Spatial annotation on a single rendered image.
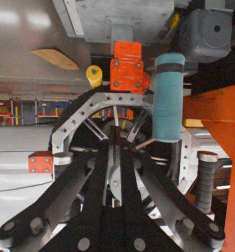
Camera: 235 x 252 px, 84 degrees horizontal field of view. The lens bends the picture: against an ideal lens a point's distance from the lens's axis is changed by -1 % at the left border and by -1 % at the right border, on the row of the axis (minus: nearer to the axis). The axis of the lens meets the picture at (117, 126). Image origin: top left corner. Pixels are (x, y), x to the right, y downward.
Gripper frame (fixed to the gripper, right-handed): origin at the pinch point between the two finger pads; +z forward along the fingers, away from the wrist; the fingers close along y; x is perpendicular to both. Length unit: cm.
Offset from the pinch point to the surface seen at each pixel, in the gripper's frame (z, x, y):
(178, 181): 26.0, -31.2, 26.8
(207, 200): 5.4, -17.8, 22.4
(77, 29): 89, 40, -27
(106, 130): 72, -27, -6
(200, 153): 9.5, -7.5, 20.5
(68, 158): 5.9, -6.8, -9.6
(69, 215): 2.8, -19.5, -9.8
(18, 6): 83, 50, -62
